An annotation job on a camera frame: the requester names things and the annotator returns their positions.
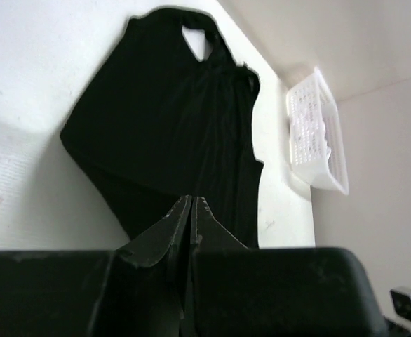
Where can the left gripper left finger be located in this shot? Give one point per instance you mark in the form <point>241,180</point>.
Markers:
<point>153,276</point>

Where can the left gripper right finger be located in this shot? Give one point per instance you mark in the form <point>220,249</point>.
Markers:
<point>212,283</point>

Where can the black tank top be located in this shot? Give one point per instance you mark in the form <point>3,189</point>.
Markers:
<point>169,114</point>

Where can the white tank top in basket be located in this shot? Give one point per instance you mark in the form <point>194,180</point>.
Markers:
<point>308,134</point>

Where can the white plastic basket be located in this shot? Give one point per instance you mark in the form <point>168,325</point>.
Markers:
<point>321,173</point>

